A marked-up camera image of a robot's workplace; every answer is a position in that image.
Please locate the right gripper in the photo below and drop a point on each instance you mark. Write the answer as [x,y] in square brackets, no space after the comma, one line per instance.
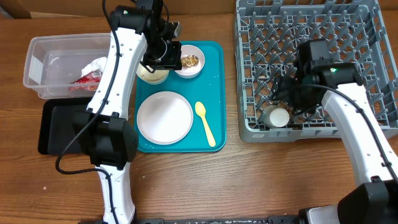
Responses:
[281,94]

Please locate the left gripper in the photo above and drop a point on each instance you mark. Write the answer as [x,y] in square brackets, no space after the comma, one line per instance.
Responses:
[173,62]

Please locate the pink bowl with nuts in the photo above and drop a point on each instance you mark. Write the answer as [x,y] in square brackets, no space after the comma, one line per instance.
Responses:
[193,60]

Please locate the white paper cup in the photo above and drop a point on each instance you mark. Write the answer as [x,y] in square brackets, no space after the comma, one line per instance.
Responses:
[276,117]

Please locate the white napkin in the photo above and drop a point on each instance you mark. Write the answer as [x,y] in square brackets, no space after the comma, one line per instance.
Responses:
[96,64]

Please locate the yellow plastic spoon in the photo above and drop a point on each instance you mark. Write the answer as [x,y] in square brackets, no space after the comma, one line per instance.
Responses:
[201,112]

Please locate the red ketchup packet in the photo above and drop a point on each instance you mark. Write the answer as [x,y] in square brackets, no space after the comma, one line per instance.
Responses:
[88,82]

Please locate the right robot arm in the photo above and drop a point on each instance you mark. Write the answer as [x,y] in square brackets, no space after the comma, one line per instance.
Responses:
[338,87]

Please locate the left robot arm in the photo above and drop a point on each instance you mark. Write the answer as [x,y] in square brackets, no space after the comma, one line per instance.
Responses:
[139,36]

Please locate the grey dishwasher rack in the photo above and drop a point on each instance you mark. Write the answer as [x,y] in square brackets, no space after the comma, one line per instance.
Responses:
[266,36]

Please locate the white bowl with crumbs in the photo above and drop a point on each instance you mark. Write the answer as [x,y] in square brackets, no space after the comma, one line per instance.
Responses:
[155,78]

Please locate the teal serving tray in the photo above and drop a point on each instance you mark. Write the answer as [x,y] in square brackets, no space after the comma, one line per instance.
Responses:
[207,87]

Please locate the white round plate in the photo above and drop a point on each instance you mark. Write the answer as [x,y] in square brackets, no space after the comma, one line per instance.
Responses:
[164,118]

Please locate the clear plastic bin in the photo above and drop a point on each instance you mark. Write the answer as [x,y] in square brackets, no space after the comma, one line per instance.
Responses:
[53,64]

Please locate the black plastic tray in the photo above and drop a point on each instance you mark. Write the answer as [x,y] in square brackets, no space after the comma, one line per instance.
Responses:
[56,130]

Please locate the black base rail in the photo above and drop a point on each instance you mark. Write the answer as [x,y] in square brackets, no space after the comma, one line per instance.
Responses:
[278,219]

